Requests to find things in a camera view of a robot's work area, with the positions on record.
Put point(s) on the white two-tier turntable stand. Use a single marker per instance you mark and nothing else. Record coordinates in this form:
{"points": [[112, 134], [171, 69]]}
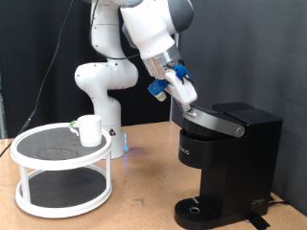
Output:
{"points": [[60, 163]]}

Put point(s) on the black Keurig coffee machine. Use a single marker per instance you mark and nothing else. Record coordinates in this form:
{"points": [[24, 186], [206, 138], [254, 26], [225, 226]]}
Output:
{"points": [[236, 166]]}

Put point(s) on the grey metal frame bar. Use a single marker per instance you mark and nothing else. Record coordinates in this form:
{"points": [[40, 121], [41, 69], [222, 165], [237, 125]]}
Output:
{"points": [[1, 121]]}

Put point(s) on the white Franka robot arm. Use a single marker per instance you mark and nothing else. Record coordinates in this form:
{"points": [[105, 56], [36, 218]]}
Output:
{"points": [[105, 76]]}

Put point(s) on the wrist camera blue mount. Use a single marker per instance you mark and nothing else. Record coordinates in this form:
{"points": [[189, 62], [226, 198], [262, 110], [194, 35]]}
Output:
{"points": [[157, 87]]}

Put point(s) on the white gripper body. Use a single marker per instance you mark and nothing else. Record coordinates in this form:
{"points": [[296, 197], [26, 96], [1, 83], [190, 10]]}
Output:
{"points": [[182, 91]]}

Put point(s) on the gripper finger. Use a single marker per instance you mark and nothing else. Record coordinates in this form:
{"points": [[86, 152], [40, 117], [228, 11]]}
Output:
{"points": [[191, 110]]}

